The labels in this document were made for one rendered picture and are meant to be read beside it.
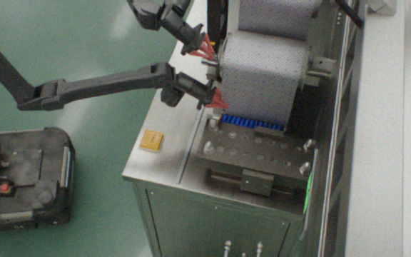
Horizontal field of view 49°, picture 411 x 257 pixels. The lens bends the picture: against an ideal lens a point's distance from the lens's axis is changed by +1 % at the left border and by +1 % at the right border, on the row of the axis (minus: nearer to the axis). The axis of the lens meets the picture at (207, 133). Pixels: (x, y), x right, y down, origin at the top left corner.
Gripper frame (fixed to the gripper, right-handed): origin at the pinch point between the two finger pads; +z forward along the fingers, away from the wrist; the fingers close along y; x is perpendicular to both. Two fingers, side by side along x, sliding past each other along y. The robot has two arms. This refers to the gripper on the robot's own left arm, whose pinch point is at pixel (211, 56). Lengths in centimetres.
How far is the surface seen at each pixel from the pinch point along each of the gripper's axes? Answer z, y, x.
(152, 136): 8.6, 15.3, -36.4
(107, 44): 15, -106, -167
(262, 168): 31.2, 24.6, 0.3
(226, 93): 12.2, 5.1, -3.7
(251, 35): 9.4, -14.4, 4.9
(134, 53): 30, -103, -152
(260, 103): 21.7, 5.2, 2.9
